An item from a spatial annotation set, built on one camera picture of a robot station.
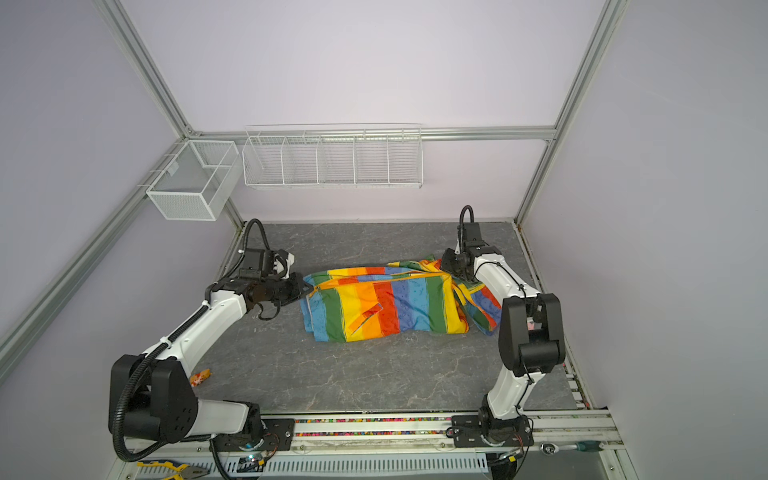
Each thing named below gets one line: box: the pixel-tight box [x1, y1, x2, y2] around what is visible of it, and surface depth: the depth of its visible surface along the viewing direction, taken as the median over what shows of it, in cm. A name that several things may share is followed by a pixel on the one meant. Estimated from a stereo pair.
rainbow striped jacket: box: [300, 256, 503, 343], surface depth 91 cm
